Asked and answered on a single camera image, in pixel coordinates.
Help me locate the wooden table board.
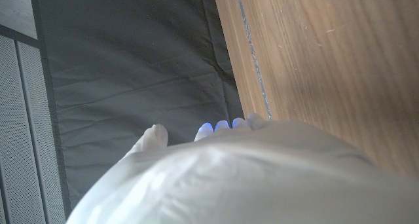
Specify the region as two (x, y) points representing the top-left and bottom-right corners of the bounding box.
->
(234, 0), (273, 121)

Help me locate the grey perforated metal panel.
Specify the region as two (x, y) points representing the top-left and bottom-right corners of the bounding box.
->
(0, 33), (66, 224)

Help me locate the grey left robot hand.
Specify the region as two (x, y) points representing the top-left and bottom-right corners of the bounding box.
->
(65, 113), (419, 224)

